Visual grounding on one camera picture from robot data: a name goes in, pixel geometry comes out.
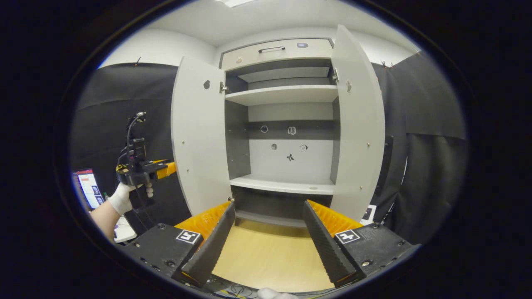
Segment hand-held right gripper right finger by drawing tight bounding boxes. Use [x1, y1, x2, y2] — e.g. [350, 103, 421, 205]
[303, 200, 421, 288]

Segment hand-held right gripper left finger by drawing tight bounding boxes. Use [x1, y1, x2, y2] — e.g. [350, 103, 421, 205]
[125, 202, 236, 288]

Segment grey shoe cabinet door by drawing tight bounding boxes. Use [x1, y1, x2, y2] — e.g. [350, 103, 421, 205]
[330, 24, 386, 223]
[171, 56, 233, 216]

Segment grey double-door shoe cabinet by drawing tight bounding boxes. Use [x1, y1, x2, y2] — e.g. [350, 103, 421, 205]
[219, 37, 339, 228]

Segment white cabinet shelf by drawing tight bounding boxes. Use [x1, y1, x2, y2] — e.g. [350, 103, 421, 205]
[225, 85, 338, 106]
[230, 174, 335, 196]

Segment grey cabinet drawer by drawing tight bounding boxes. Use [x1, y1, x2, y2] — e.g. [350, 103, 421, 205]
[220, 39, 334, 71]

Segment computer monitor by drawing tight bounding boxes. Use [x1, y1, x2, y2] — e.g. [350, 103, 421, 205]
[73, 168, 105, 210]

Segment printed photo card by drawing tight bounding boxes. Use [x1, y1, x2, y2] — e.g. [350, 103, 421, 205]
[360, 204, 377, 226]

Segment black backdrop cloth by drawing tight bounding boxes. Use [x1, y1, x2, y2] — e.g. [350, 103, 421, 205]
[69, 50, 468, 245]

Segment large ceiling light panel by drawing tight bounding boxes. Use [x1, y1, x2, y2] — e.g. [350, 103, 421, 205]
[214, 0, 258, 8]

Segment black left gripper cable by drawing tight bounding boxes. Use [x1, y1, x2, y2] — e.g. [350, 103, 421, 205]
[125, 112, 146, 167]

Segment tangled floor cables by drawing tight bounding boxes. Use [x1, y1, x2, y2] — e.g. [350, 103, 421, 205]
[212, 278, 260, 299]

